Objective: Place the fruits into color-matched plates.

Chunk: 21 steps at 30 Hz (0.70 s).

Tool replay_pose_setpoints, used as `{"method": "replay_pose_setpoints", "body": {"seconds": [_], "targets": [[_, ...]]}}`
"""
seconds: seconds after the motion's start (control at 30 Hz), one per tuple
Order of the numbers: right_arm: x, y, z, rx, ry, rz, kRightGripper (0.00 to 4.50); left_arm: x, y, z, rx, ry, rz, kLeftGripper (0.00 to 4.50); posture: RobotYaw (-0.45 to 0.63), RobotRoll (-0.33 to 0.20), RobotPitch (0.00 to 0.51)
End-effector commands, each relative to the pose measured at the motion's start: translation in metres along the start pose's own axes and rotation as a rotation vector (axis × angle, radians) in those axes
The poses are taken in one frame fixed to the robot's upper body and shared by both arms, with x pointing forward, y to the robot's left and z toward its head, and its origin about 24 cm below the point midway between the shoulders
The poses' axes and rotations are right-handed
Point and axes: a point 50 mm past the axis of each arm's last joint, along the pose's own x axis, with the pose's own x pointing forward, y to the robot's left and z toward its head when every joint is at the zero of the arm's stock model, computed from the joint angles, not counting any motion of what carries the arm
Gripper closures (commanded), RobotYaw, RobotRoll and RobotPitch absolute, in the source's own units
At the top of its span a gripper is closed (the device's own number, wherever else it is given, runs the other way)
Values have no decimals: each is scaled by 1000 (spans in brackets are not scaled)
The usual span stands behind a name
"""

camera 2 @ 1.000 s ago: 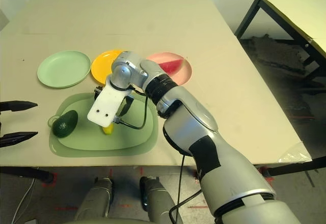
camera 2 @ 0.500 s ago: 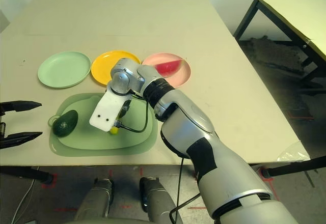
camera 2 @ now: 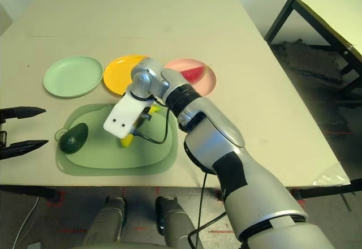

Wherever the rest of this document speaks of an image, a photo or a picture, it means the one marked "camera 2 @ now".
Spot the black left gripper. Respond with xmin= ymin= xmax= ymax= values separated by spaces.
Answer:
xmin=0 ymin=106 xmax=49 ymax=160

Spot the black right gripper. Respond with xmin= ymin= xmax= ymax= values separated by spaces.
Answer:
xmin=137 ymin=101 xmax=158 ymax=124

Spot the yellow banana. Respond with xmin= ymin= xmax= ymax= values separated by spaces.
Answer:
xmin=120 ymin=104 xmax=161 ymax=148

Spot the dark green avocado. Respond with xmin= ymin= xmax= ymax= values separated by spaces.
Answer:
xmin=58 ymin=123 xmax=89 ymax=155

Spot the red watermelon slice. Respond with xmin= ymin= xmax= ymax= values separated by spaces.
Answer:
xmin=180 ymin=65 xmax=212 ymax=83

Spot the yellow plate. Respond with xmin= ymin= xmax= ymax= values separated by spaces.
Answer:
xmin=102 ymin=54 xmax=150 ymax=97

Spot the green silicone cutting mat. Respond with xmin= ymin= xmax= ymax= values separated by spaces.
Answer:
xmin=55 ymin=103 xmax=179 ymax=177

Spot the black table leg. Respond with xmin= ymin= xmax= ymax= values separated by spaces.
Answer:
xmin=294 ymin=178 xmax=362 ymax=201
xmin=0 ymin=185 xmax=62 ymax=204

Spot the pink plate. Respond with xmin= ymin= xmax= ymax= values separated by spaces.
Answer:
xmin=163 ymin=58 xmax=218 ymax=97

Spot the mint green plate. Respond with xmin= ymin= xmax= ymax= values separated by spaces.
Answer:
xmin=42 ymin=55 xmax=104 ymax=99

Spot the grey left robot leg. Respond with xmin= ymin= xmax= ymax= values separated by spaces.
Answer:
xmin=83 ymin=196 xmax=127 ymax=244

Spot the grey robot leg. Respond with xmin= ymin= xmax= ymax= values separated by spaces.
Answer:
xmin=155 ymin=196 xmax=204 ymax=249
xmin=83 ymin=196 xmax=127 ymax=244

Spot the grey right robot leg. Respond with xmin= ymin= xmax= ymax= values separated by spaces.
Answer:
xmin=155 ymin=196 xmax=204 ymax=249

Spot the pale robot torso rim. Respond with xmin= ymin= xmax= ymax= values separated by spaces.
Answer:
xmin=70 ymin=240 xmax=170 ymax=249

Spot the clear plastic bag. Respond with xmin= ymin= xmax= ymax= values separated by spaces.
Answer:
xmin=313 ymin=162 xmax=351 ymax=187

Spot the side table with black legs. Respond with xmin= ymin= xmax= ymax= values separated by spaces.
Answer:
xmin=264 ymin=0 xmax=362 ymax=97

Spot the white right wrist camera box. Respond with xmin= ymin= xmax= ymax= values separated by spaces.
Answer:
xmin=103 ymin=91 xmax=149 ymax=139

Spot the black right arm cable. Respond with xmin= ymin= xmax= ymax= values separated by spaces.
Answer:
xmin=134 ymin=107 xmax=227 ymax=249

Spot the white floor cable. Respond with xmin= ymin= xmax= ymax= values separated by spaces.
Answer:
xmin=15 ymin=196 xmax=40 ymax=247

